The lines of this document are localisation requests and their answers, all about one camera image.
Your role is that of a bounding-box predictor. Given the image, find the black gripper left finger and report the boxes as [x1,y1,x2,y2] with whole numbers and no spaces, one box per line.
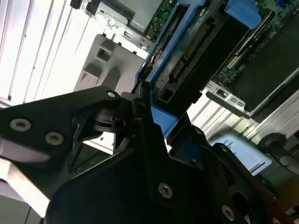
[0,78,179,199]

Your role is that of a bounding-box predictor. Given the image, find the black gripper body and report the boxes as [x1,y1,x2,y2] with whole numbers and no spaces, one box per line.
[46,146,211,224]

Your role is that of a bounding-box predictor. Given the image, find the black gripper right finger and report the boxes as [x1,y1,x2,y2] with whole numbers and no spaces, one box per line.
[168,112,289,224]

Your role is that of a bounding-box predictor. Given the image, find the hard disk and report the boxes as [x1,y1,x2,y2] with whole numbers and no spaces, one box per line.
[135,0,262,142]

